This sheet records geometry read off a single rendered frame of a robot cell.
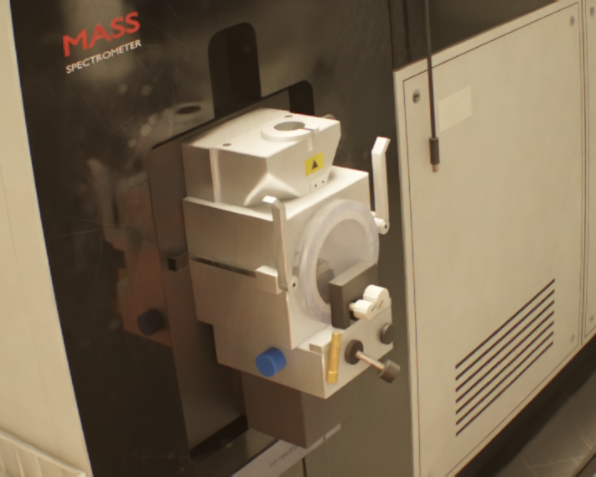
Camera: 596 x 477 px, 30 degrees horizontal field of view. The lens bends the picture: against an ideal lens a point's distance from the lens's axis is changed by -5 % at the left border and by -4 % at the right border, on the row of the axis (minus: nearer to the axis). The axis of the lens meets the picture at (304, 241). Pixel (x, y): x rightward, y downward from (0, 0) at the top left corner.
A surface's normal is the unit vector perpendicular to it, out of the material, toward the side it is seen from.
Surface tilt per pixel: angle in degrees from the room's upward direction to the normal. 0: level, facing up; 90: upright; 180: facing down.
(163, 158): 90
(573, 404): 0
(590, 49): 90
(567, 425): 0
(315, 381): 90
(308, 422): 90
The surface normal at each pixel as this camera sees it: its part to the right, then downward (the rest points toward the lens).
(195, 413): 0.79, 0.18
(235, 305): -0.61, 0.37
